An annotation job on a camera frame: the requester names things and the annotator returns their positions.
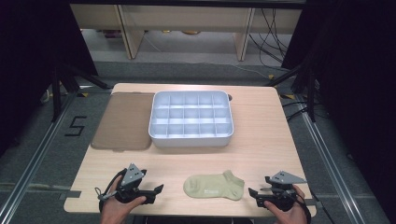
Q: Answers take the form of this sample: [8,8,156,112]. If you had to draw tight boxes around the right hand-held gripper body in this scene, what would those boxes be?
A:
[264,170,308,213]

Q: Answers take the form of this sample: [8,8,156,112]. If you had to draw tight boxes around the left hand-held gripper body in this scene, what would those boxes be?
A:
[115,162,148,204]

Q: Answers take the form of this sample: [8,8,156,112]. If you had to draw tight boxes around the light green ankle sock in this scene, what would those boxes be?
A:
[182,169,246,202]

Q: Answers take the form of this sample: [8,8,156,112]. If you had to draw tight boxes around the white divided storage box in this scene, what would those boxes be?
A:
[148,90,235,148]

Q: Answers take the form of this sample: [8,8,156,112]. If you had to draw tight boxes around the person's right hand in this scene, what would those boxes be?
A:
[263,184,309,224]

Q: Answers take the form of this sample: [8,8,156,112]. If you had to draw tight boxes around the person's left hand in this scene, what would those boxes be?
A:
[100,176,148,224]

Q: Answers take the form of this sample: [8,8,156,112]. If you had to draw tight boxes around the brown translucent box lid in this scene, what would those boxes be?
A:
[91,91,156,152]

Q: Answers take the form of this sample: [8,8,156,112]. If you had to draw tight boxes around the black metal stand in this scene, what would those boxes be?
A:
[264,62,318,123]
[50,62,112,123]

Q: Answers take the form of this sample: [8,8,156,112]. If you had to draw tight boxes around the black curtain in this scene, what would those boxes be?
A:
[281,0,396,218]
[0,0,98,157]

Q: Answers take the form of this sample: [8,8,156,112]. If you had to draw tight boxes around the beige wooden desk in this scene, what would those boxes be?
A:
[69,3,303,62]

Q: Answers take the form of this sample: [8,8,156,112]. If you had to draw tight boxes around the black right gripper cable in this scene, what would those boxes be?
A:
[290,185,313,224]

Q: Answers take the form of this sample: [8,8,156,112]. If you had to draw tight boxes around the aluminium floor rail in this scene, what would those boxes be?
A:
[0,92,78,224]
[293,92,366,224]

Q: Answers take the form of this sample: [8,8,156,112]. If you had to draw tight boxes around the black floor cables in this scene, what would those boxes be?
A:
[281,99,310,123]

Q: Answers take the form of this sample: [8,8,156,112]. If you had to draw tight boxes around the bundle of black cables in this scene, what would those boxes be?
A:
[247,8,291,70]

